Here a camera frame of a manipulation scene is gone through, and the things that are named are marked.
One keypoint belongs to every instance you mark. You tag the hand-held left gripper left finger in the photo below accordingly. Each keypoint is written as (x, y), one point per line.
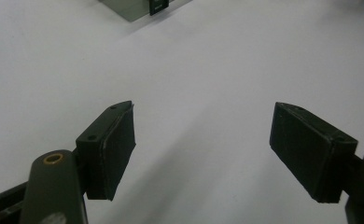
(108, 149)

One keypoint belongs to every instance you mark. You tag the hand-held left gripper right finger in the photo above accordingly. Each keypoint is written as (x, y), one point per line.
(307, 152)

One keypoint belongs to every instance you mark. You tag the grey clear plastic organizer box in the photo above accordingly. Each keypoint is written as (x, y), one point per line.
(130, 7)

